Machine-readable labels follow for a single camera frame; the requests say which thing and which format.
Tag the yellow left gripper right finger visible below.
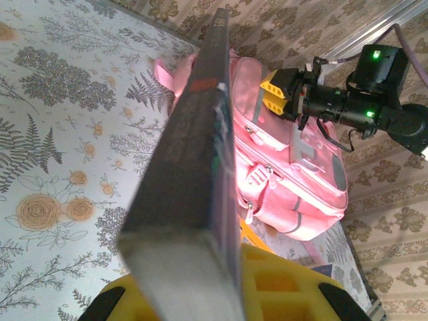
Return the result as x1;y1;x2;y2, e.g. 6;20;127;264
239;243;369;321

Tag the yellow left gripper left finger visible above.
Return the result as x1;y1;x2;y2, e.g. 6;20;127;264
77;274;158;321

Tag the navy book with yellow label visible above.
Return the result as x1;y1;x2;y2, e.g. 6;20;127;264
115;8;247;321
307;262;334;280

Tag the yellow paperback book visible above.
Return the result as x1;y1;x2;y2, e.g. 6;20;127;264
239;219;277;257

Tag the pink school backpack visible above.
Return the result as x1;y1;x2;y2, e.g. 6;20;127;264
154;48;350;241

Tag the floral patterned tablecloth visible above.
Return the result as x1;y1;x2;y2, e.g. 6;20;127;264
0;0;372;321

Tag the aluminium frame post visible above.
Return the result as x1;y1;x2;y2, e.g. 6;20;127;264
329;0;428;60

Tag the aluminium side rail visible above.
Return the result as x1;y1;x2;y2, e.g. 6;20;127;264
366;297;387;321

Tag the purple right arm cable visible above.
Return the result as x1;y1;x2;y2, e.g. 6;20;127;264
336;23;428;88

